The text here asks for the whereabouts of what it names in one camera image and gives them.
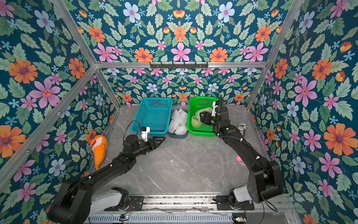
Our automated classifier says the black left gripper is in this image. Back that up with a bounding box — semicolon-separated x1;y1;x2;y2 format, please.
131;137;165;159

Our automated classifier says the white foam net sleeve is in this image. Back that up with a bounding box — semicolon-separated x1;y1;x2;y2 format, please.
191;116;202;128
195;107;213;120

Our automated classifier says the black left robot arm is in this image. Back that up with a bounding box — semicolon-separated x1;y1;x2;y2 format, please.
47;134;166;224

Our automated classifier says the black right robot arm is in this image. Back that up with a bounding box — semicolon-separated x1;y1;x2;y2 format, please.
199;98;283;209

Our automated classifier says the grey bin of nets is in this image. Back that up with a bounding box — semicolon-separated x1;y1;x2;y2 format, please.
168;132;188;139

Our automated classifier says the pile of white foam nets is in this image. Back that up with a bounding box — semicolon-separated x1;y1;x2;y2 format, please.
168;109;188;136

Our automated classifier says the bright green plastic basket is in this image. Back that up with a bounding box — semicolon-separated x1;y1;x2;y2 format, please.
186;96;219;137

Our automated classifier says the teal plastic basket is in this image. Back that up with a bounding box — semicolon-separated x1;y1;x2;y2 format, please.
131;98;173;137

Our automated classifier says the striped drink can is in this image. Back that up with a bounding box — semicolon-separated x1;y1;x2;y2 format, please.
237;122;247;137

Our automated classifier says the orange clownfish toy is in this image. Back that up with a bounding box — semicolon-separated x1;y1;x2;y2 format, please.
90;135;108;170

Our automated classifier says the pink alarm clock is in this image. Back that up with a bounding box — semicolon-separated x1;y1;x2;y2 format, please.
236;156;246;166

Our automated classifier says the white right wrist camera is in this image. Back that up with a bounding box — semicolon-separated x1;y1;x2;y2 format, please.
211;101;219;117

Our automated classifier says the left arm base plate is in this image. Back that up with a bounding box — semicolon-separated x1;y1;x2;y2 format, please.
105;196;144;212

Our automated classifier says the black hook rail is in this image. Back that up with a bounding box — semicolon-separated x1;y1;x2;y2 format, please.
149;62;209;69

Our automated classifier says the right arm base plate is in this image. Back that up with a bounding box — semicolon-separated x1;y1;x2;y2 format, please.
213;193;255;211

